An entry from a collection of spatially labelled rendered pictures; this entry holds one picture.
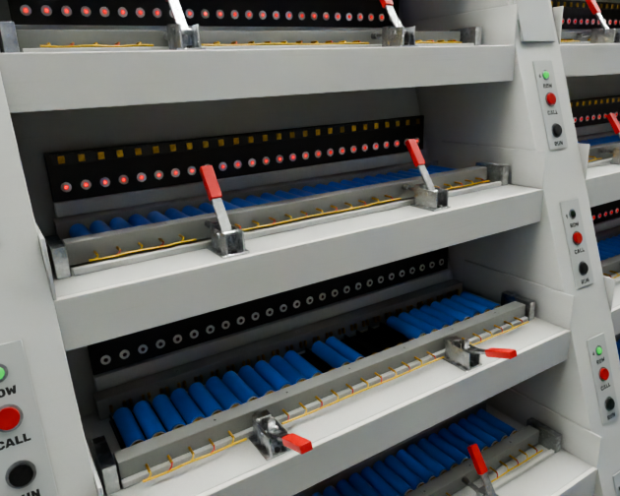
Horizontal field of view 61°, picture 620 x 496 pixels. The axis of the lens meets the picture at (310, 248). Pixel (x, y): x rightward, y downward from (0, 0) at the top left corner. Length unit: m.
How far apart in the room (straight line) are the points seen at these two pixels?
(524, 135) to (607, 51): 0.24
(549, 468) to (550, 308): 0.22
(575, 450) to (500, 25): 0.60
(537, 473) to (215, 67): 0.66
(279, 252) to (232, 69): 0.18
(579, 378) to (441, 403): 0.25
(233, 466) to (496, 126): 0.57
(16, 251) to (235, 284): 0.18
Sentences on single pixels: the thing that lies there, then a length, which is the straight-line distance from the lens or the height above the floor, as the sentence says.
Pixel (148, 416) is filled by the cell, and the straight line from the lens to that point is 0.59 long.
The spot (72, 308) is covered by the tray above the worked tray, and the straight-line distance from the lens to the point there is 0.46.
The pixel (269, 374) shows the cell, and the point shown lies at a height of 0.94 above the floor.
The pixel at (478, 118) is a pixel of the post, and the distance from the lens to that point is 0.84.
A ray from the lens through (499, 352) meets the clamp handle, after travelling 0.64.
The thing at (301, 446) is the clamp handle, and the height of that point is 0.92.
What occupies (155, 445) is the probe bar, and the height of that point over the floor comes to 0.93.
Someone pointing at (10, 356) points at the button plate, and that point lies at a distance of 0.46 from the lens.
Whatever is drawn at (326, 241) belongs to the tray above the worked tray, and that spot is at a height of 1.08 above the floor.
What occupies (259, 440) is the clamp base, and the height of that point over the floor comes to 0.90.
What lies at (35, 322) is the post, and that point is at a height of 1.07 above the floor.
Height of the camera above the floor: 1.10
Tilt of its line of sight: 2 degrees down
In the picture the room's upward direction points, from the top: 12 degrees counter-clockwise
